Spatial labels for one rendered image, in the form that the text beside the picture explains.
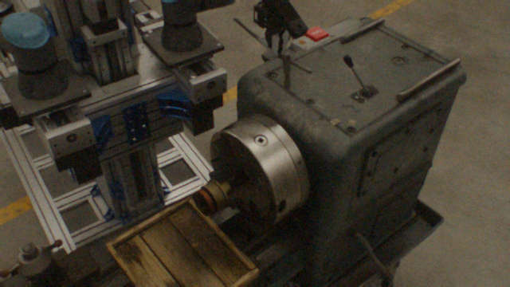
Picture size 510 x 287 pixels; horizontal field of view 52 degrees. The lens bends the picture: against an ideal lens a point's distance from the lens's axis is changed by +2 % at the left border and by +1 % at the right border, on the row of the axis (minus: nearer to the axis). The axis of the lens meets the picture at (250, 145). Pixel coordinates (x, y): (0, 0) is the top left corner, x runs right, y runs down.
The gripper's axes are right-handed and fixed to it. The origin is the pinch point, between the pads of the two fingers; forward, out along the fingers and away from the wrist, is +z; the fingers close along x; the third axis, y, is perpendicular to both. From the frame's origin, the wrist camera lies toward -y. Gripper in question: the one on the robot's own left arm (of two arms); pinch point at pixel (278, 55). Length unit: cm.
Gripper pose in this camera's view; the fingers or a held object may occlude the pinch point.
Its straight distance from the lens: 149.9
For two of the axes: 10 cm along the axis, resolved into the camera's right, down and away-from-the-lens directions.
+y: -6.3, -5.4, 5.5
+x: -7.7, 4.4, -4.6
